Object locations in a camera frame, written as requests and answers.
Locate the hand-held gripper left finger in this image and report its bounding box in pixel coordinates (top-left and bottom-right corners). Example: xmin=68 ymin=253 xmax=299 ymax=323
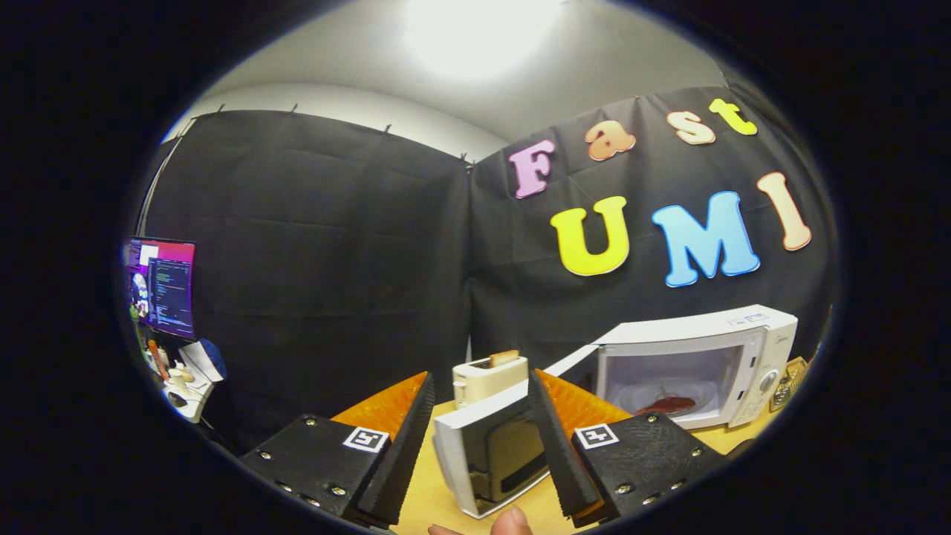
xmin=239 ymin=372 xmax=435 ymax=530

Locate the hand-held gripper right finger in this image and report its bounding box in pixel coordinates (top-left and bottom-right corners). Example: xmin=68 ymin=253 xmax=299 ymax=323
xmin=528 ymin=369 xmax=733 ymax=528

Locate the dark red meat strip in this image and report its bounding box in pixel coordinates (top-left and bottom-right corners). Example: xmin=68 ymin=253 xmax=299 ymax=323
xmin=635 ymin=396 xmax=697 ymax=415

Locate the white toaster oven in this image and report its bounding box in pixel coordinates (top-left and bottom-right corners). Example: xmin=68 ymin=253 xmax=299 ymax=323
xmin=433 ymin=304 xmax=799 ymax=519

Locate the cream toaster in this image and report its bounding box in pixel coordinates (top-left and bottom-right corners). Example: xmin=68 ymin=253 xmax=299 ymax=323
xmin=452 ymin=355 xmax=530 ymax=409

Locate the white desk clutter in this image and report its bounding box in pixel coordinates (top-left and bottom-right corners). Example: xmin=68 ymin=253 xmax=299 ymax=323
xmin=145 ymin=338 xmax=227 ymax=424

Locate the computer monitor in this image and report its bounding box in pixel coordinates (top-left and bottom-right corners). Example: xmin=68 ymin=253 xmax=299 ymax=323
xmin=126 ymin=236 xmax=197 ymax=341

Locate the ceiling light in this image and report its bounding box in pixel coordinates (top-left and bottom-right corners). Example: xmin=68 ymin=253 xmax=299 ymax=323
xmin=405 ymin=0 xmax=562 ymax=79

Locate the metal wire holder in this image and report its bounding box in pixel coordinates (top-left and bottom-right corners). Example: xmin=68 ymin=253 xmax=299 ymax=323
xmin=769 ymin=357 xmax=809 ymax=413

